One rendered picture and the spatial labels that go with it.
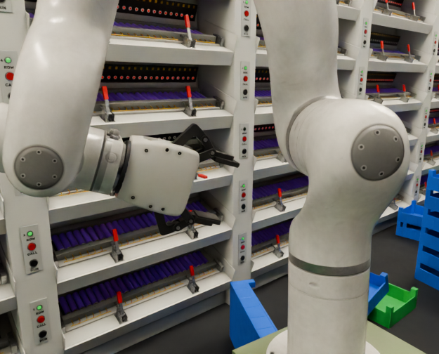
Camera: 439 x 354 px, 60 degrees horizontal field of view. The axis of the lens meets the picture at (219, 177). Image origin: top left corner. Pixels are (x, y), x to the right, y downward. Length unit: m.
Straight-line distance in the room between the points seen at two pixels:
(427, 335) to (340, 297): 0.98
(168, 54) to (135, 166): 0.66
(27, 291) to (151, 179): 0.64
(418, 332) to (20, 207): 1.29
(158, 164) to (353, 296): 0.33
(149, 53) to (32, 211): 0.51
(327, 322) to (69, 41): 0.49
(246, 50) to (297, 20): 0.81
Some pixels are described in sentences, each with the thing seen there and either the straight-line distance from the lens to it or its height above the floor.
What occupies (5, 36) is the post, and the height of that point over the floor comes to 0.92.
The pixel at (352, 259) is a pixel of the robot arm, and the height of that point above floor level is 0.58.
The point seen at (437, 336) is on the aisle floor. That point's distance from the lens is 1.55.
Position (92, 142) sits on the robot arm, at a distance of 0.50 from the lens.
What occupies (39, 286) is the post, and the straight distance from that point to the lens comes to 1.10.
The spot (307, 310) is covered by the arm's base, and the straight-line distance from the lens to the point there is 0.60.
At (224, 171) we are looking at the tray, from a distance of 1.31.
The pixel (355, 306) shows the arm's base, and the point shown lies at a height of 0.51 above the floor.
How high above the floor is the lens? 0.82
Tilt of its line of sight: 14 degrees down
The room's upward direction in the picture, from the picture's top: straight up
